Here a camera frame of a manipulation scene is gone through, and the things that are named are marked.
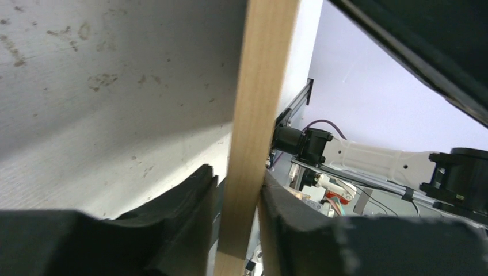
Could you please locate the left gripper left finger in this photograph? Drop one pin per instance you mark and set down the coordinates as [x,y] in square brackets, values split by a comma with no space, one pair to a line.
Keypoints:
[169,235]

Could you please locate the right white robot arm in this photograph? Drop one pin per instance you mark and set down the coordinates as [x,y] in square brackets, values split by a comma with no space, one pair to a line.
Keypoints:
[458,179]

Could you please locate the aluminium table edge rail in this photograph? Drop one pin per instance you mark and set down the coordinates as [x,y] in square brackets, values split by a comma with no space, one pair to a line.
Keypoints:
[302,99]

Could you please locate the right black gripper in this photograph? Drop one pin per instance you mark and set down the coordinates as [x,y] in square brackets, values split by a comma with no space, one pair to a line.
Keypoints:
[442,43]

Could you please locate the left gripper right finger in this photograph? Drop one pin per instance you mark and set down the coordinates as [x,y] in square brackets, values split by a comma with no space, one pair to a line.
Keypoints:
[298,240]

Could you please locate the wooden picture frame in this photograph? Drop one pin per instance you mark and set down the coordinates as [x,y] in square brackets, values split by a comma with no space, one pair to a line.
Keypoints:
[267,41]

